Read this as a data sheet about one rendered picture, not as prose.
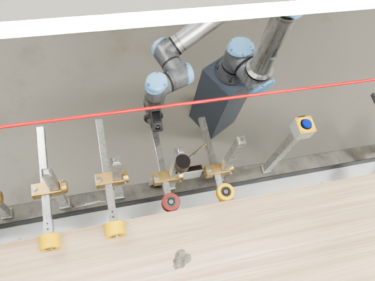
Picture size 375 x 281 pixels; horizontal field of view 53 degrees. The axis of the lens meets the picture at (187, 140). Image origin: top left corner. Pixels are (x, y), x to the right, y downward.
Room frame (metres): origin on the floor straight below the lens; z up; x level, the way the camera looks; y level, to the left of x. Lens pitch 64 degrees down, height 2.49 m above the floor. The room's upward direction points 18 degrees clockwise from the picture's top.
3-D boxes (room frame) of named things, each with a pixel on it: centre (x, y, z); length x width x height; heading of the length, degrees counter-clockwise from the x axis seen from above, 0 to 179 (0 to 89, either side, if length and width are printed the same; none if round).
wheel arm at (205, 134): (0.77, -0.14, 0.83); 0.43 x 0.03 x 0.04; 29
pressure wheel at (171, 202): (0.48, -0.01, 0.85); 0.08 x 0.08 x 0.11
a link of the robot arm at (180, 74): (0.95, 0.12, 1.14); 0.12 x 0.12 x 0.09; 47
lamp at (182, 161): (0.57, -0.01, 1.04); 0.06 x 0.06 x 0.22; 29
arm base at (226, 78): (1.46, -0.13, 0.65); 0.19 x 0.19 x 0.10
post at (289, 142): (0.86, -0.43, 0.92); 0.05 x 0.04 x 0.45; 119
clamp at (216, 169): (0.72, -0.19, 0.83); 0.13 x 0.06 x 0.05; 119
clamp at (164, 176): (0.60, 0.03, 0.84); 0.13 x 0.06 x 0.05; 119
